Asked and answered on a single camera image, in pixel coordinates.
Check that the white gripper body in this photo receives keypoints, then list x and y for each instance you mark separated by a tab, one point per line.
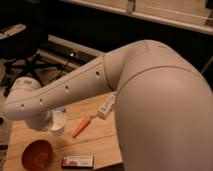
41	122

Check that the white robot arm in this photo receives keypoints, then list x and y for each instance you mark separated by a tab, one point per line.
163	106

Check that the orange ceramic bowl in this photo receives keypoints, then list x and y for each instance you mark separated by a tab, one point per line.
37	155

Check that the blue sponge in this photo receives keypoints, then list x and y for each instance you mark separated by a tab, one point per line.
60	109

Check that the orange carrot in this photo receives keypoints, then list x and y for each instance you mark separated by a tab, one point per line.
84	123

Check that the wooden table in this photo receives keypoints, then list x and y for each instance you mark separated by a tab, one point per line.
98	139

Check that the small flat box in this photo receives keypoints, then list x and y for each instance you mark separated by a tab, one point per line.
77	161

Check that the white tube bottle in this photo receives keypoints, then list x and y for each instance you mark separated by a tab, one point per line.
106	107

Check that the black office chair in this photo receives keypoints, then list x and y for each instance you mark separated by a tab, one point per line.
20	38

